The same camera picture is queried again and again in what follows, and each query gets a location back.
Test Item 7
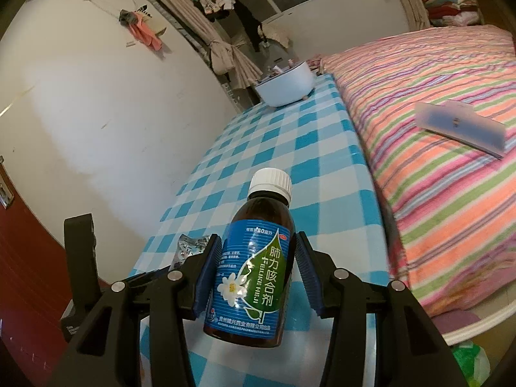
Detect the tied beige curtain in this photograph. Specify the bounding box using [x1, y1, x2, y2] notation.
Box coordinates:
[133, 0, 263, 89]

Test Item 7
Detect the blue checked tablecloth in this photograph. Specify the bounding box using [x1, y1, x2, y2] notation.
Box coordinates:
[125, 73, 390, 387]

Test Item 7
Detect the red brown door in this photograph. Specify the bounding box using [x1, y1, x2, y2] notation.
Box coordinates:
[0, 155, 101, 387]

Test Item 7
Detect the green plastic bag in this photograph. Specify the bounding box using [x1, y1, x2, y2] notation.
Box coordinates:
[451, 339, 490, 387]

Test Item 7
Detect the black hanging garment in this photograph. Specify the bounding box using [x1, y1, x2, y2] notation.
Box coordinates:
[234, 0, 263, 53]

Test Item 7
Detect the grey green appliance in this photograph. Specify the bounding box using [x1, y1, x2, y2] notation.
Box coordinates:
[262, 42, 295, 69]

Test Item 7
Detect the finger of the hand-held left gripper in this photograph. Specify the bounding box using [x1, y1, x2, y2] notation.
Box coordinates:
[64, 215, 101, 305]

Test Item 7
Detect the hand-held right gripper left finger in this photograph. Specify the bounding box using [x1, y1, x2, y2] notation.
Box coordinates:
[48, 234, 223, 387]

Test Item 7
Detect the foil blister pack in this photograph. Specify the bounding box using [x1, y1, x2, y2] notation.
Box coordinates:
[169, 234, 212, 273]

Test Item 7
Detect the sock drying rack with laundry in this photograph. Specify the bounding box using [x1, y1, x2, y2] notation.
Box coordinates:
[191, 0, 236, 19]

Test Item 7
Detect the brown medicine bottle blue label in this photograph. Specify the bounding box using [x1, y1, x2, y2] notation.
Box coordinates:
[203, 168, 297, 349]

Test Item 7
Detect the pink cloth on wall hook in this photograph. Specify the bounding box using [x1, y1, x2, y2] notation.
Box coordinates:
[119, 8, 164, 53]

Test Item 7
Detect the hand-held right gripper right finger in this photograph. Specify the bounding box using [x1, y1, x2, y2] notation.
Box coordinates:
[295, 232, 470, 387]

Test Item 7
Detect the bed with striped sheet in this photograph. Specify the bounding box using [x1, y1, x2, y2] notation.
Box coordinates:
[318, 24, 516, 319]

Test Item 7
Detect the white round container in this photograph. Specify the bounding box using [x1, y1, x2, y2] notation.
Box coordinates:
[253, 60, 317, 107]

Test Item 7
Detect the beige cloth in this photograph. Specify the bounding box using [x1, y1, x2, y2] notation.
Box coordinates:
[258, 22, 291, 49]

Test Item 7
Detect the purple mat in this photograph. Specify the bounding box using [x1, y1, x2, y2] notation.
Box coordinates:
[433, 310, 484, 336]

